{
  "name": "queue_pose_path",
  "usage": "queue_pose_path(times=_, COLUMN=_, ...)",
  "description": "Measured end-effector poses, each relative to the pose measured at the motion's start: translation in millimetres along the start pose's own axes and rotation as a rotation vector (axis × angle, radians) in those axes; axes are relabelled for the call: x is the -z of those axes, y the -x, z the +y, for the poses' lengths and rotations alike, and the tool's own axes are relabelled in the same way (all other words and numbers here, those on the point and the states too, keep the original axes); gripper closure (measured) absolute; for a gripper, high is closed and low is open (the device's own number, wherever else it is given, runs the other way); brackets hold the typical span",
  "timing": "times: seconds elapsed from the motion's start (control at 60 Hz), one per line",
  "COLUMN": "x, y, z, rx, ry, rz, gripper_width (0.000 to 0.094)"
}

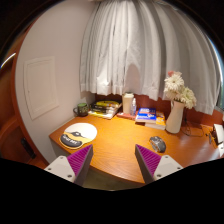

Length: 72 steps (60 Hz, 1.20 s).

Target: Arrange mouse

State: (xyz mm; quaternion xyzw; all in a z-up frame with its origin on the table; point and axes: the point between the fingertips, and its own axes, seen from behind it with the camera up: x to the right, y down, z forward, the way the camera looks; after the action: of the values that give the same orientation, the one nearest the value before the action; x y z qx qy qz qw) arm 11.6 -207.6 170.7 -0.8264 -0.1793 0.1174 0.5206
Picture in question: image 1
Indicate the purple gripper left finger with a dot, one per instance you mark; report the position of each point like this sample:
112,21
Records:
73,168

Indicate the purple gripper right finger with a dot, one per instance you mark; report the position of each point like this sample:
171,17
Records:
153,166

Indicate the grey computer mouse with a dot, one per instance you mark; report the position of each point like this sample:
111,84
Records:
158,144

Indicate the round yellow white mouse pad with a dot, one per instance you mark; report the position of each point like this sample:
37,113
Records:
78,134

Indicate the yellow book under blue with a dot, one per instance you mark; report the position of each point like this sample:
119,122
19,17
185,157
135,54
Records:
160,121

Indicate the white ceramic vase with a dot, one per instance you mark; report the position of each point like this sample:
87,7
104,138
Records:
174,120

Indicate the red flat book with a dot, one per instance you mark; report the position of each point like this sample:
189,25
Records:
125,116

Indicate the dark green mug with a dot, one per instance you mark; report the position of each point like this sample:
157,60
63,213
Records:
81,110

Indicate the clear plastic bottle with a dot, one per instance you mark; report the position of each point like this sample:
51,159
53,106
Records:
133,107

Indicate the stack of yellow black books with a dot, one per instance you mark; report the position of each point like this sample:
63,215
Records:
104,109

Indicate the white cylindrical tumbler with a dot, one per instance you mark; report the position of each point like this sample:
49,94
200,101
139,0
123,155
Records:
127,99

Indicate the white device at right edge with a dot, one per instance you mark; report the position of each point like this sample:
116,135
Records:
218,133

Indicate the white pink flowers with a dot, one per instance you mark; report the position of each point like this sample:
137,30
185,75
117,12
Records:
176,90

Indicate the white curtain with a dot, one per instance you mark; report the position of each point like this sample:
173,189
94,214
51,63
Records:
131,45

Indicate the white wall panel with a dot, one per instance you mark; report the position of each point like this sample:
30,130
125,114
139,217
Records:
40,86

